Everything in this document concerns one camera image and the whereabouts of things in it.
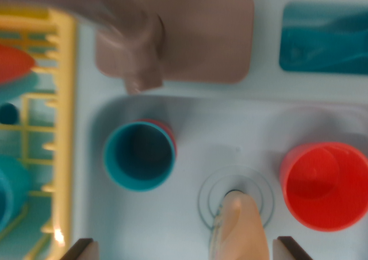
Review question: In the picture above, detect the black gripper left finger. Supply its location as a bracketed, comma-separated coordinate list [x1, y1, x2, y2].
[64, 238, 99, 260]

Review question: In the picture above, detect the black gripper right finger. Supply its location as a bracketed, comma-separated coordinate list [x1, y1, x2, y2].
[273, 236, 313, 260]

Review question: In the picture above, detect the cream detergent bottle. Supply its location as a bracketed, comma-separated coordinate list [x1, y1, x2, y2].
[211, 191, 273, 260]

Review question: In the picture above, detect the light blue toy sink unit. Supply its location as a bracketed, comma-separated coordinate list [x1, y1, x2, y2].
[0, 0, 368, 260]

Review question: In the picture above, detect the yellow dish rack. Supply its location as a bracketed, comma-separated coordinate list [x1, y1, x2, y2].
[0, 8, 78, 260]

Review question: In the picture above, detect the teal toy plate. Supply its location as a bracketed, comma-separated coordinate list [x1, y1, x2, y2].
[0, 70, 41, 100]

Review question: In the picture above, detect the red toy plate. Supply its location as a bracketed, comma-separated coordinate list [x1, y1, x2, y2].
[0, 44, 37, 85]

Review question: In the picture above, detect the grey toy faucet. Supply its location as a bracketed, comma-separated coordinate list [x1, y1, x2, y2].
[43, 0, 255, 95]

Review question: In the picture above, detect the teal dish brush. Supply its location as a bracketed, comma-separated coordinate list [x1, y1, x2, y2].
[290, 11, 368, 65]

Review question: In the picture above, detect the red mug with handle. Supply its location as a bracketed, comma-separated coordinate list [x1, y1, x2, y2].
[280, 142, 368, 232]

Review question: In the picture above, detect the teal mug with handle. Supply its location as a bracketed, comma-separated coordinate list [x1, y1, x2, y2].
[0, 155, 31, 235]

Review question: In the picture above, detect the teal cup without handle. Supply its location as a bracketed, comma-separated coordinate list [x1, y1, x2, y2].
[103, 121, 176, 192]

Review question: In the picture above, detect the red cup without handle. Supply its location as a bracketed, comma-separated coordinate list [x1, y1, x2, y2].
[135, 118, 178, 157]

